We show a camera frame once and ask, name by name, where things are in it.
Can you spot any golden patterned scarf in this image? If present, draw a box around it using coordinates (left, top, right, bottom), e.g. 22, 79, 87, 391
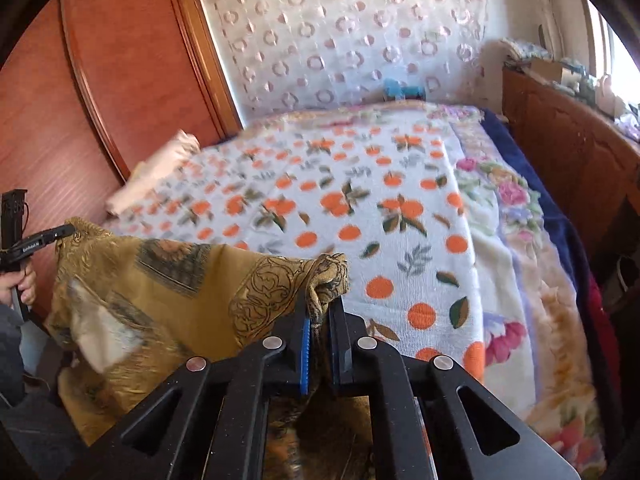
48, 219, 374, 479

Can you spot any person's left hand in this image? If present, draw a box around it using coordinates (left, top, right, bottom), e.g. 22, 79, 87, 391
0, 260, 37, 307

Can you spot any floral bed blanket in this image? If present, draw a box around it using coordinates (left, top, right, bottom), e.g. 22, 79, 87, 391
245, 101, 606, 479

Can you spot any navy blue bed sheet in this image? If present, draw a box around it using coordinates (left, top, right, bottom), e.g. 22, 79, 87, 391
480, 108, 602, 362

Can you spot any orange print white towel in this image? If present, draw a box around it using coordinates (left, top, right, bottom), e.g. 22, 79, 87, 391
110, 110, 485, 378

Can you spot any wooden side cabinet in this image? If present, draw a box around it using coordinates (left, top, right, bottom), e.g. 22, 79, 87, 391
502, 67, 639, 287

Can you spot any blue tissue box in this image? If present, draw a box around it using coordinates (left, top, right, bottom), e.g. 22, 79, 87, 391
383, 78, 426, 101

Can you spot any cardboard box on cabinet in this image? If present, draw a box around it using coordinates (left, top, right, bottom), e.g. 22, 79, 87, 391
522, 58, 563, 84

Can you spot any white circle pattern curtain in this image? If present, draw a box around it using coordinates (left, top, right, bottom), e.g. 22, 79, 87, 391
202, 0, 488, 122

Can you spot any folded patterned cloth stack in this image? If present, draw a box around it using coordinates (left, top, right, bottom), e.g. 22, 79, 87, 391
500, 37, 553, 62

